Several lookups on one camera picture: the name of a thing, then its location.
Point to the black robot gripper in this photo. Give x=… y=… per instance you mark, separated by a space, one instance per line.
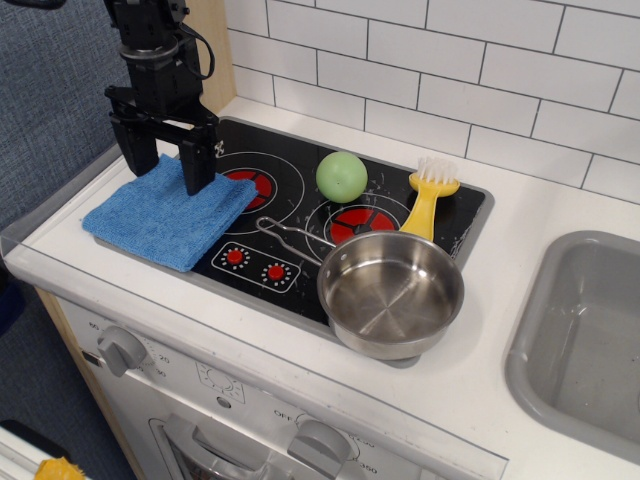
x=164 y=102

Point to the blue towel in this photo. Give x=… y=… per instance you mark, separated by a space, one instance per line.
x=154 y=218

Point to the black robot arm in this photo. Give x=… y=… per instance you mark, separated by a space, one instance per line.
x=141 y=25

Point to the black toy stove top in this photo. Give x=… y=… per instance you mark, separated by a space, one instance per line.
x=268 y=257

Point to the green ball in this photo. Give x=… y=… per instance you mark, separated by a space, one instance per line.
x=341 y=177

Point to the grey left oven knob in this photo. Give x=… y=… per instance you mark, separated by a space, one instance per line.
x=120 y=350

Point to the grey oven knob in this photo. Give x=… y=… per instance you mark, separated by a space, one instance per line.
x=120 y=350
x=320 y=447

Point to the white toy oven front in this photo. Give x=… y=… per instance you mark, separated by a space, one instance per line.
x=180 y=418

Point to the stainless steel pot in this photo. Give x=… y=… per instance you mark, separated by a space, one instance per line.
x=388 y=295

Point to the yellow dish brush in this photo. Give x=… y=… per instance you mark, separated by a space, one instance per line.
x=433 y=179

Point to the grey right oven knob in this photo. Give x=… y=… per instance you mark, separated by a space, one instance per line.
x=320 y=447

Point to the yellow black object bottom left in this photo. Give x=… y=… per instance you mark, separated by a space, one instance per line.
x=58 y=469

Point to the grey sink basin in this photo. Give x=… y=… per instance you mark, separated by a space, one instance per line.
x=573 y=365

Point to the wooden side post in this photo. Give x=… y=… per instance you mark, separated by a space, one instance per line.
x=207 y=18

